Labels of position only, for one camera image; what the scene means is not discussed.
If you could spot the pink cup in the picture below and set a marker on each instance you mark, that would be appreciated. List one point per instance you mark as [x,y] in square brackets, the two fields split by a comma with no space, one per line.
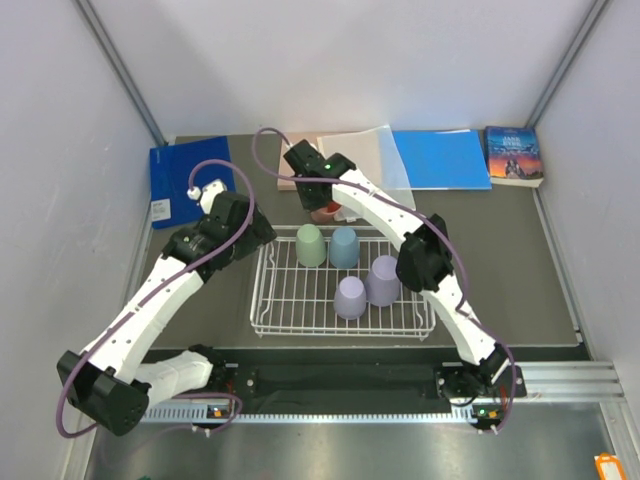
[325,214]

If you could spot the light blue folder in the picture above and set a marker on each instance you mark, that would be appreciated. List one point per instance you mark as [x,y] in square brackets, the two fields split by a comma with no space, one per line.
[443,160]

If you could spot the pink board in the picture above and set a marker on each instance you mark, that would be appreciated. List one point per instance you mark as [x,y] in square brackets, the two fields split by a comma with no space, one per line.
[284,169]

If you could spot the small purple cup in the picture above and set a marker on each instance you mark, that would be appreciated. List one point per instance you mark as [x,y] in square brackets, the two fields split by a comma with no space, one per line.
[350,300]

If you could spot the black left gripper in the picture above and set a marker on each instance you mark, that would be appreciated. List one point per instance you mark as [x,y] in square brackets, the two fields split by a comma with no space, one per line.
[259,234]

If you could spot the blue cup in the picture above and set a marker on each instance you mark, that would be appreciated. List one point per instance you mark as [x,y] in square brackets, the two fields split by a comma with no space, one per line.
[344,249]

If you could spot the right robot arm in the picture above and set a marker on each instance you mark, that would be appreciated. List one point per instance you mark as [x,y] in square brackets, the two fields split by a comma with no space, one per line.
[427,262]

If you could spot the white slotted cable duct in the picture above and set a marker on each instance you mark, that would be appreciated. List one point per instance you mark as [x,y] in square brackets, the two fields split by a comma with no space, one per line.
[219,411]

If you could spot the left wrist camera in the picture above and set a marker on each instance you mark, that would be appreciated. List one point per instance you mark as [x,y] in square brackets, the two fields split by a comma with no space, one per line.
[206,195]

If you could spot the green cup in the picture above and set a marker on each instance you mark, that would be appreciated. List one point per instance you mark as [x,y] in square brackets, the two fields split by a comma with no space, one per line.
[310,246]

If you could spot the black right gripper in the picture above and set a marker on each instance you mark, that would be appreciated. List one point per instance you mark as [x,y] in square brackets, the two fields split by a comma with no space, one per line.
[308,204]

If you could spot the Jane Eyre paperback book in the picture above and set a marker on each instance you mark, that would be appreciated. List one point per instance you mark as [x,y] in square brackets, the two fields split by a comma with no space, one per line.
[513,156]

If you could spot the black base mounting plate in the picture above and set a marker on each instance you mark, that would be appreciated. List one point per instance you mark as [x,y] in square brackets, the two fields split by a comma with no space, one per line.
[343,388]

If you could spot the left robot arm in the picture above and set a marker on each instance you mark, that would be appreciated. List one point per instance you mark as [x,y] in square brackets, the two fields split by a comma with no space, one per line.
[109,381]

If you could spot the white mesh bag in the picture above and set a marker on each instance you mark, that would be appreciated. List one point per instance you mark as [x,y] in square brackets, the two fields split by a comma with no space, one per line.
[375,154]

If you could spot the large purple cup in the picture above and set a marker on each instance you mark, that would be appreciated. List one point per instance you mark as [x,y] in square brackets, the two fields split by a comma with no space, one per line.
[382,284]

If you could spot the white wire dish rack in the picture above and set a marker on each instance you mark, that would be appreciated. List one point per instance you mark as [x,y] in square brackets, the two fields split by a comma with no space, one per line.
[292,300]

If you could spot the dark blue folder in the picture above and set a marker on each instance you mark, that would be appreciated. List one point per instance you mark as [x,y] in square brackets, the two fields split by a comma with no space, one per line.
[170,167]

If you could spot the orange key tag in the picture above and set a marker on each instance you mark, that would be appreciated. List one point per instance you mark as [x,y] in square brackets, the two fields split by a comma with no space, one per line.
[609,467]

